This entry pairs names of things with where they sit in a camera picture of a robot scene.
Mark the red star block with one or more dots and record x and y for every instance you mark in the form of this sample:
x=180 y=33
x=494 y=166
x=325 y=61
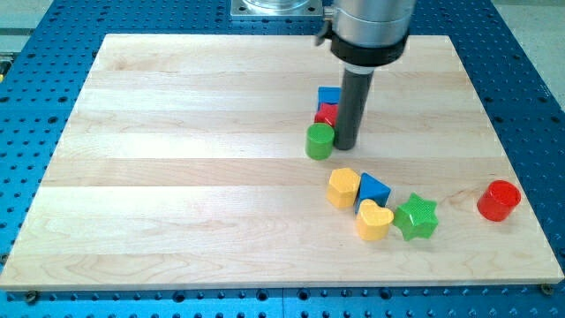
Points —
x=326 y=114

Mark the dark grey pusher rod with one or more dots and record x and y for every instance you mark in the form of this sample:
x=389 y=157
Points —
x=354 y=91

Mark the blue cube block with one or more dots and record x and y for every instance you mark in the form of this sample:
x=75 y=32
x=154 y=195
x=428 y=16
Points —
x=330 y=95

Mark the red cylinder block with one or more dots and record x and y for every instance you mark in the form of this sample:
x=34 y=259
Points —
x=498 y=200

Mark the wooden board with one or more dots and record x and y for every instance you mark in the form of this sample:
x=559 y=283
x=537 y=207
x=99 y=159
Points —
x=183 y=166

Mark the green star block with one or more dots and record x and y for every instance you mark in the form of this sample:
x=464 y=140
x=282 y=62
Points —
x=416 y=218

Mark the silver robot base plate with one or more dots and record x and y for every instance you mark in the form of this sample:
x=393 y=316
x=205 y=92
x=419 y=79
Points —
x=275 y=8

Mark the yellow heart block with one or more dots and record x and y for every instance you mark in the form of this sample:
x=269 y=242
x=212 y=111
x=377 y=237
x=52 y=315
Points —
x=373 y=221

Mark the green cylinder block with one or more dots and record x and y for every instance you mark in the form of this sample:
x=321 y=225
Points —
x=319 y=141

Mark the yellow hexagon block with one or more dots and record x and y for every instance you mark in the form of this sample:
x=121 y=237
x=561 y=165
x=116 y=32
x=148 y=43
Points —
x=343 y=185

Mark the blue triangle block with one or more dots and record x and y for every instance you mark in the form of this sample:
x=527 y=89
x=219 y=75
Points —
x=372 y=189

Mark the blue perforated metal table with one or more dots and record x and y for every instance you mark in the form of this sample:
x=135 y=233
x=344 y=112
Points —
x=512 y=51

